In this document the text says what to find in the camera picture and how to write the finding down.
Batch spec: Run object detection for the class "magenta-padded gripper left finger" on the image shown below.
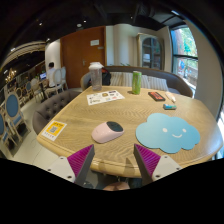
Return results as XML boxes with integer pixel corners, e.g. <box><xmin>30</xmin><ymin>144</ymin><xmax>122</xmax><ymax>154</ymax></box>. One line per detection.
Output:
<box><xmin>46</xmin><ymin>144</ymin><xmax>96</xmax><ymax>188</ymax></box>

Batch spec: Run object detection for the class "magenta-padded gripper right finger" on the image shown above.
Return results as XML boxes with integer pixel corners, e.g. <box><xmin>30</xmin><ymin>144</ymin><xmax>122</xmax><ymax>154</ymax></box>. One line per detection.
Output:
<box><xmin>133</xmin><ymin>143</ymin><xmax>183</xmax><ymax>187</ymax></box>

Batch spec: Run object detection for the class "pink computer mouse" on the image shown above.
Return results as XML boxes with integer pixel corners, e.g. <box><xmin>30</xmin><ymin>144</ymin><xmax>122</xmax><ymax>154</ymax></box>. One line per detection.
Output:
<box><xmin>91</xmin><ymin>120</ymin><xmax>125</xmax><ymax>144</ymax></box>

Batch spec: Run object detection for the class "blue cloud-shaped mouse pad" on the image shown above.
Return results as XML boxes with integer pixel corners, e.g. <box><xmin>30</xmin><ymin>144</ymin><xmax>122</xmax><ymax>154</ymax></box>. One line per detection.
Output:
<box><xmin>135</xmin><ymin>112</ymin><xmax>201</xmax><ymax>155</ymax></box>

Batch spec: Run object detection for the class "yellow code sticker card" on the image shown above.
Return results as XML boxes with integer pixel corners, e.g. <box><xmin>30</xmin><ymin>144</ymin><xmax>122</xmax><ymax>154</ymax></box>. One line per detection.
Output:
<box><xmin>41</xmin><ymin>119</ymin><xmax>68</xmax><ymax>142</ymax></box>

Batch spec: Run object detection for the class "small teal pack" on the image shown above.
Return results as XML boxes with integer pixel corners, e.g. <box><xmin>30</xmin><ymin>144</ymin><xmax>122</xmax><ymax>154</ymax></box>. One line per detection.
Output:
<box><xmin>162</xmin><ymin>103</ymin><xmax>177</xmax><ymax>111</ymax></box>

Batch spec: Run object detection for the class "grey tufted armchair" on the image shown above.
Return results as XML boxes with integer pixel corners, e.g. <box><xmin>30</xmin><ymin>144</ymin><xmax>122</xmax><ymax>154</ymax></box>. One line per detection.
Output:
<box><xmin>32</xmin><ymin>89</ymin><xmax>83</xmax><ymax>136</ymax></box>

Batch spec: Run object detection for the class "black and red flat box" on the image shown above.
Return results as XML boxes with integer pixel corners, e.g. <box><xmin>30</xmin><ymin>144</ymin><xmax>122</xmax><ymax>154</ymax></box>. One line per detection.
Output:
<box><xmin>147</xmin><ymin>91</ymin><xmax>166</xmax><ymax>102</ymax></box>

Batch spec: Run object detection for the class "cream plastic packet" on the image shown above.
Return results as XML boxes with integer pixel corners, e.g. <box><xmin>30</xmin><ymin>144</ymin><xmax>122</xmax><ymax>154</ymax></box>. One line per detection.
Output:
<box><xmin>164</xmin><ymin>91</ymin><xmax>177</xmax><ymax>103</ymax></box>

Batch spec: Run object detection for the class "printed paper sheet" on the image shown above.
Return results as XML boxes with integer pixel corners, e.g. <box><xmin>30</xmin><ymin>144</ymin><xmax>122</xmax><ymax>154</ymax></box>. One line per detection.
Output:
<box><xmin>86</xmin><ymin>89</ymin><xmax>126</xmax><ymax>106</ymax></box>

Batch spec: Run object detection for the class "striped cushion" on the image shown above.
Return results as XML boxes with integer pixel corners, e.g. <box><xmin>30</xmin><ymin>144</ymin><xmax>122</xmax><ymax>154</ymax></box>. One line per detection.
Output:
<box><xmin>109</xmin><ymin>72</ymin><xmax>126</xmax><ymax>88</ymax></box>
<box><xmin>123</xmin><ymin>72</ymin><xmax>150</xmax><ymax>89</ymax></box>
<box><xmin>147</xmin><ymin>75</ymin><xmax>170</xmax><ymax>92</ymax></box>

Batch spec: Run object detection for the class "green drink can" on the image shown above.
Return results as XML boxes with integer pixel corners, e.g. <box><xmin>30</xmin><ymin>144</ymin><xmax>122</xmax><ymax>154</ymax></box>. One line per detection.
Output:
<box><xmin>131</xmin><ymin>70</ymin><xmax>143</xmax><ymax>96</ymax></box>

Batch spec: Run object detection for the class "brown curved sofa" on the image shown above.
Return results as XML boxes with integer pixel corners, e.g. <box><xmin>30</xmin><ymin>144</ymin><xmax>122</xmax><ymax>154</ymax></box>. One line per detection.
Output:
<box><xmin>79</xmin><ymin>65</ymin><xmax>194</xmax><ymax>99</ymax></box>

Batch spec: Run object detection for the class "group of blue chairs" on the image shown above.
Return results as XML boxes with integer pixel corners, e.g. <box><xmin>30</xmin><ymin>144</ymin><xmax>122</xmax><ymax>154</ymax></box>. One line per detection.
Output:
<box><xmin>0</xmin><ymin>78</ymin><xmax>44</xmax><ymax>158</ymax></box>

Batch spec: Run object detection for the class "clear shaker bottle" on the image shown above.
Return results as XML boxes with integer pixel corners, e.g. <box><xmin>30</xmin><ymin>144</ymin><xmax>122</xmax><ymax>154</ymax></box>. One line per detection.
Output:
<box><xmin>88</xmin><ymin>61</ymin><xmax>105</xmax><ymax>92</ymax></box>

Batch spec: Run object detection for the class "white dining chair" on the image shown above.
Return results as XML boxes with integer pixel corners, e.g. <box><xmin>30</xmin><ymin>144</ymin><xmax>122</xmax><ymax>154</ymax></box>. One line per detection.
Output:
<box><xmin>60</xmin><ymin>66</ymin><xmax>69</xmax><ymax>91</ymax></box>
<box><xmin>44</xmin><ymin>68</ymin><xmax>64</xmax><ymax>98</ymax></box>

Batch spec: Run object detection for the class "black backpack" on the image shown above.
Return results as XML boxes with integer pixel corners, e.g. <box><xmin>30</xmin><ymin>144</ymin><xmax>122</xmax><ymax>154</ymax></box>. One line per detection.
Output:
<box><xmin>100</xmin><ymin>67</ymin><xmax>112</xmax><ymax>86</ymax></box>

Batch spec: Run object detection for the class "person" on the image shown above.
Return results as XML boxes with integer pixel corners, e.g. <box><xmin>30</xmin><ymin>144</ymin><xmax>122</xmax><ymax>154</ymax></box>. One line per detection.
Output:
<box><xmin>45</xmin><ymin>61</ymin><xmax>57</xmax><ymax>88</ymax></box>

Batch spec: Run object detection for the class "brown wooden door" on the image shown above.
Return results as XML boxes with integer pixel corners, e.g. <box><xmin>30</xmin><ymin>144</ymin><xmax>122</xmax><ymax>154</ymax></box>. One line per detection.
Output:
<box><xmin>59</xmin><ymin>26</ymin><xmax>108</xmax><ymax>89</ymax></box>

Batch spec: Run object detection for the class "chandelier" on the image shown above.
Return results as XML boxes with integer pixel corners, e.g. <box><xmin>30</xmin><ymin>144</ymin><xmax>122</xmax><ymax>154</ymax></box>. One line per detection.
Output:
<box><xmin>4</xmin><ymin>68</ymin><xmax>18</xmax><ymax>83</ymax></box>

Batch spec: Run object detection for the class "arched glass-door cabinet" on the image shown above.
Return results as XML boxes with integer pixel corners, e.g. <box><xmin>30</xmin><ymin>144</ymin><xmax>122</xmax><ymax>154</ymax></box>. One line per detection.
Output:
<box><xmin>135</xmin><ymin>32</ymin><xmax>165</xmax><ymax>71</ymax></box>

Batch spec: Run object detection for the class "black framed window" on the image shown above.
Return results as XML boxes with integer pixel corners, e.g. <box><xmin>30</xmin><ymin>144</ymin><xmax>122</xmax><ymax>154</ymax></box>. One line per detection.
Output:
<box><xmin>169</xmin><ymin>26</ymin><xmax>199</xmax><ymax>98</ymax></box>

